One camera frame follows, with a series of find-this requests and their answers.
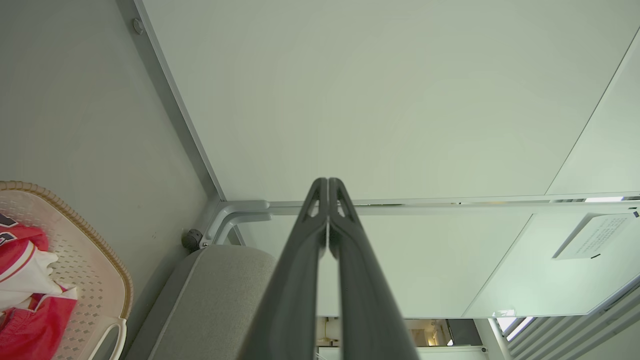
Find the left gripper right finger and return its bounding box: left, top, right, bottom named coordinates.
left=328, top=178, right=420, bottom=360

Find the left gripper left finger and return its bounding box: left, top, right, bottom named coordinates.
left=239, top=178, right=329, bottom=360

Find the red cloth garment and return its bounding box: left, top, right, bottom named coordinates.
left=0, top=212, right=79, bottom=360

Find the black round knob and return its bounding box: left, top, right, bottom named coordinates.
left=181, top=228, right=204, bottom=252

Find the grey slatted blind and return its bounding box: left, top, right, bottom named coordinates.
left=500, top=285, right=640, bottom=360

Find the cream perforated laundry basket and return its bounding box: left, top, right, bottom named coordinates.
left=0, top=181, right=135, bottom=360

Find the white paper notice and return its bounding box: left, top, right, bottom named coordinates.
left=551, top=211, right=640, bottom=261

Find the grey metal partition frame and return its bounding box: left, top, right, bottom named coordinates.
left=115, top=0, right=640, bottom=248

